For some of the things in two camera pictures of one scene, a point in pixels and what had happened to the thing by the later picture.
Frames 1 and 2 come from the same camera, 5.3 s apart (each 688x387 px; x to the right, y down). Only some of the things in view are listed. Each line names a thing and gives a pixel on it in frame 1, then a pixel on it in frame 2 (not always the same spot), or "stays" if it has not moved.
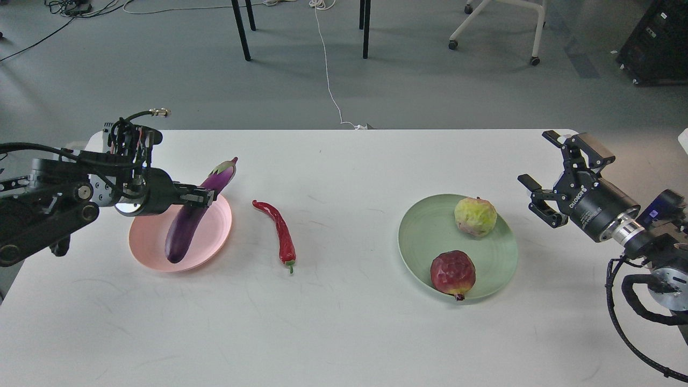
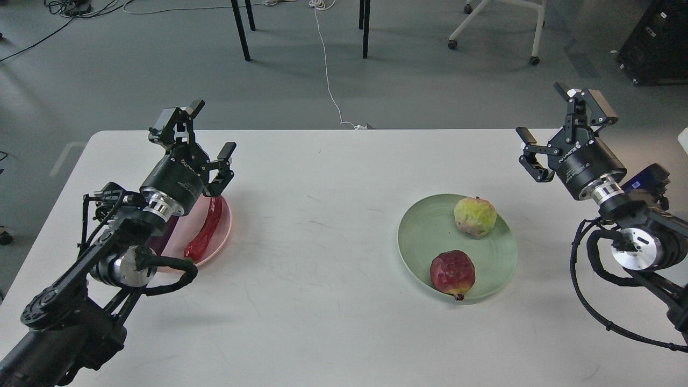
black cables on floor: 76,9 stays
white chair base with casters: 477,14 stays
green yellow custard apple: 475,216 stays
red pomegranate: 453,272 stays
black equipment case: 656,51 stays
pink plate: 148,234 stays
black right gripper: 592,203 → 586,169
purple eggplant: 183,222 → 158,241
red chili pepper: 287,251 → 193,249
